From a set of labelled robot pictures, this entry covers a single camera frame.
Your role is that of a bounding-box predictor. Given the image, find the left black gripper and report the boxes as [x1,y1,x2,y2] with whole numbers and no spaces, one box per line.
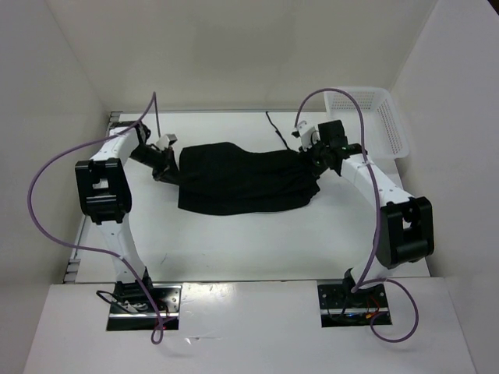
[128,144,185,187]

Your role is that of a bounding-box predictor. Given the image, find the black shorts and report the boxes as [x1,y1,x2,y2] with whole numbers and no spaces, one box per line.
[178,139,320,216]

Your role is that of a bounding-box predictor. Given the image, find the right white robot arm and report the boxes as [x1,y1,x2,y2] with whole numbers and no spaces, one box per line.
[292,120,434,306]

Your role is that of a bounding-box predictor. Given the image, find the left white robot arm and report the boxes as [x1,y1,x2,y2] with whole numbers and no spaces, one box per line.
[75,122,179,312]

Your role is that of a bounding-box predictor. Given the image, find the white perforated plastic basket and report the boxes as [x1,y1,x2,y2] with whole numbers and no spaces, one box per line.
[324,86,409,160]

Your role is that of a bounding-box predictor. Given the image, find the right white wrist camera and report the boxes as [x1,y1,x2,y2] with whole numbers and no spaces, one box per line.
[292,120,320,151]

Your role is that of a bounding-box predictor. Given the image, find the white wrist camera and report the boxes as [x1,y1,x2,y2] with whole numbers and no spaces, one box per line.
[292,120,320,151]
[155,134,178,150]

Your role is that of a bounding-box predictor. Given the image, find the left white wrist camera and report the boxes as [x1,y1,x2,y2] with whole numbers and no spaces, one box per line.
[155,134,178,150]

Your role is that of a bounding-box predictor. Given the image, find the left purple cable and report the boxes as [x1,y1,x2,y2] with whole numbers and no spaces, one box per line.
[27,91,168,344]

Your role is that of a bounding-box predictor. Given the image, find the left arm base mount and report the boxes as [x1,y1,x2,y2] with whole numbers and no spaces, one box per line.
[96,284,182,332]

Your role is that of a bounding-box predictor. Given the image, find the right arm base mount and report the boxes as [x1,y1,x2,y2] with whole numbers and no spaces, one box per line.
[317,280,392,328]

